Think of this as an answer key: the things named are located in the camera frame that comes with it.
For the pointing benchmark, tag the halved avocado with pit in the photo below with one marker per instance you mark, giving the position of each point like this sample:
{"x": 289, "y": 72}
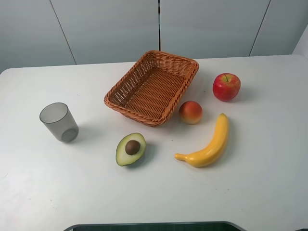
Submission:
{"x": 130, "y": 149}

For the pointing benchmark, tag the brown wicker basket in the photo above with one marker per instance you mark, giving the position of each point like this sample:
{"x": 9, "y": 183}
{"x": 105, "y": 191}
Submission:
{"x": 151, "y": 90}

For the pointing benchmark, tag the orange peach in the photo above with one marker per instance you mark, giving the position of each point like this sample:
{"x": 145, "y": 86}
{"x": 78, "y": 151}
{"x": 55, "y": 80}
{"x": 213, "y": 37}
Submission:
{"x": 190, "y": 112}

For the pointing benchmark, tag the yellow banana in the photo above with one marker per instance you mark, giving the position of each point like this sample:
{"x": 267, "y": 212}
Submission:
{"x": 215, "y": 148}

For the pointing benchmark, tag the red apple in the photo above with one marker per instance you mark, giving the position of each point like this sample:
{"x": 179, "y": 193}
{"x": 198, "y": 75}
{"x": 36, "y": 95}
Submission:
{"x": 226, "y": 87}

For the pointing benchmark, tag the grey translucent plastic cup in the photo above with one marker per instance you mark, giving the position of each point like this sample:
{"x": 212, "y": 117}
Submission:
{"x": 59, "y": 121}

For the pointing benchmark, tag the dark device edge at bottom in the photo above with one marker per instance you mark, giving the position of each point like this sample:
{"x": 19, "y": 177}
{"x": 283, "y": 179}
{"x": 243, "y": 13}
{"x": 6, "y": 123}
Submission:
{"x": 171, "y": 226}

